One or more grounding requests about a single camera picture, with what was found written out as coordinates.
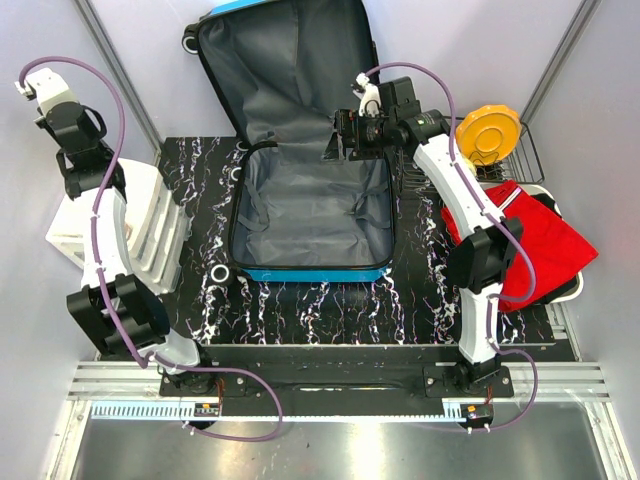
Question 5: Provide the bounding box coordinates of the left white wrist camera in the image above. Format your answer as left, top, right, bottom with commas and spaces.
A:
14, 68, 79, 116

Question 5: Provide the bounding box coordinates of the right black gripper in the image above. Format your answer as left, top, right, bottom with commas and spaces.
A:
320, 109, 395, 163

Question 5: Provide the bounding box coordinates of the black marbled table mat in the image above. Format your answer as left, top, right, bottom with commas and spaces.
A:
107, 133, 557, 347

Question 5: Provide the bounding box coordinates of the black garment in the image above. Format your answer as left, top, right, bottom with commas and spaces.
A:
533, 193, 584, 305

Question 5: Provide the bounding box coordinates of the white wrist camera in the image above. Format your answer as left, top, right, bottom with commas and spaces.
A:
352, 72, 382, 118
14, 68, 79, 116

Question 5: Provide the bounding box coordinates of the white rectangular plastic basin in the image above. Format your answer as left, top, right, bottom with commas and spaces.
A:
520, 184, 584, 305

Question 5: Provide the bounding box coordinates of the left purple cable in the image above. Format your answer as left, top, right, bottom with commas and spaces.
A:
17, 57, 285, 442

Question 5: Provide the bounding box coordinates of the white drawer organizer box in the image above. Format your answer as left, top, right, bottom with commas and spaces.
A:
45, 158, 191, 295

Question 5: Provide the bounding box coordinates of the light green cup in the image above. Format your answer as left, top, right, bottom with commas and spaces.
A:
463, 157, 478, 177

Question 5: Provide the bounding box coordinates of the blue cartoon fish suitcase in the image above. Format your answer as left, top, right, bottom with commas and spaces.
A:
182, 1, 397, 283

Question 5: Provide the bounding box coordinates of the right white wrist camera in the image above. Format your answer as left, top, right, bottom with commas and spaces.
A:
352, 72, 382, 118

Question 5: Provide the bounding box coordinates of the black wire dish rack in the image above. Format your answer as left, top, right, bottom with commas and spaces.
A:
397, 114, 546, 194

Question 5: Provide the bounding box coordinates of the red garment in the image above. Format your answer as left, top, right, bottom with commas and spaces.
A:
440, 179, 600, 314

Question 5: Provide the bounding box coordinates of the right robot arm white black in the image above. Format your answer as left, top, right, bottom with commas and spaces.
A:
324, 73, 523, 397

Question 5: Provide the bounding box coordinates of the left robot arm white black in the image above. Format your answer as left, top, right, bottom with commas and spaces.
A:
36, 100, 216, 396

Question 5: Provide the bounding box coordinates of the orange round plate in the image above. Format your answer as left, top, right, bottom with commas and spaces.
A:
455, 105, 522, 167

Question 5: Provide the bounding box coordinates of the aluminium rail frame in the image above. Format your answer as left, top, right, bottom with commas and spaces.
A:
67, 314, 612, 421

